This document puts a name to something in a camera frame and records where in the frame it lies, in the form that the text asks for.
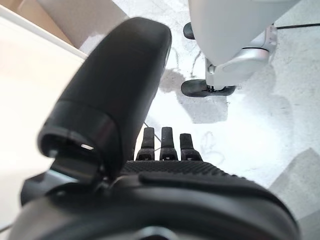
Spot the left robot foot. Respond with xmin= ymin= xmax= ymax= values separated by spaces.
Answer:
xmin=180 ymin=79 xmax=237 ymax=98

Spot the grey caster wheel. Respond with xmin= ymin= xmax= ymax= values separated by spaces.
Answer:
xmin=183 ymin=21 xmax=196 ymax=40

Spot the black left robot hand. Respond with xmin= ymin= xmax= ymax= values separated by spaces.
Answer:
xmin=7 ymin=16 xmax=298 ymax=240

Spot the silver left robot leg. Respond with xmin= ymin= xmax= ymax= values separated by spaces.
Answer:
xmin=187 ymin=0 xmax=278 ymax=91

